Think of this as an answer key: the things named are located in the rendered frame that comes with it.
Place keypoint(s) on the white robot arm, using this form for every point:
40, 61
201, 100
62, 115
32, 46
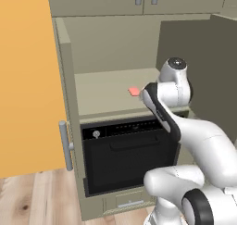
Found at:
203, 148

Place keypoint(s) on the olive cabinet body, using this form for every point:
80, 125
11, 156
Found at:
114, 90

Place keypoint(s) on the pink bar soap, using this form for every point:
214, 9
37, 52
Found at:
134, 91

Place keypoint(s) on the olive overhead cabinet door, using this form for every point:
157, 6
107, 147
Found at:
98, 0
185, 0

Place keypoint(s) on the olive neighbouring overhead cabinet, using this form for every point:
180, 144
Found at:
230, 2

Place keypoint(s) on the black built-in oven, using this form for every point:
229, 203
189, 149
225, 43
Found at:
123, 167

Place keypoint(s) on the olive drawer front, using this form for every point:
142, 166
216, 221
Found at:
129, 197

